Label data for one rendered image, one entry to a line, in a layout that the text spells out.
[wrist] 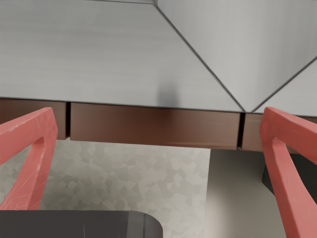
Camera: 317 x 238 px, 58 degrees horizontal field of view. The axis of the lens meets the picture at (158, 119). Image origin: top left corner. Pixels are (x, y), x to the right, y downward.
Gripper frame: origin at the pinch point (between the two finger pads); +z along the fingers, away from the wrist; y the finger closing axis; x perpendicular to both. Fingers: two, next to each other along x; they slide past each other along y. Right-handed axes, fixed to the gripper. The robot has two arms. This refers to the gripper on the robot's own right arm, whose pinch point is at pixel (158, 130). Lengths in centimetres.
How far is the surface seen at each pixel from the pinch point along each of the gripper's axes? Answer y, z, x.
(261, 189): -42, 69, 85
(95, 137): 6.6, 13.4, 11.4
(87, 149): 11.2, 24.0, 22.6
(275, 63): -10.4, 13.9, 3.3
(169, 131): -1.2, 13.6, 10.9
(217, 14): -5.2, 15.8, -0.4
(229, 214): -29, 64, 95
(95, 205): 10.2, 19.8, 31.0
